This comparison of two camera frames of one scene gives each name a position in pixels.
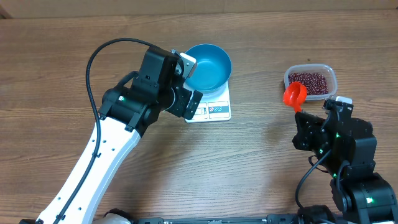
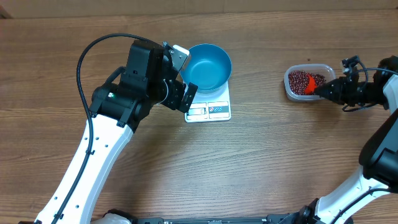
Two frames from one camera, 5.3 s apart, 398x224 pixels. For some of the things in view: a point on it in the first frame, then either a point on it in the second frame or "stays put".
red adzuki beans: [316, 83] stays put
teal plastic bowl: [213, 68] stays put
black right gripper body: [305, 123] to [339, 92]
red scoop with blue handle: [294, 94] to [310, 89]
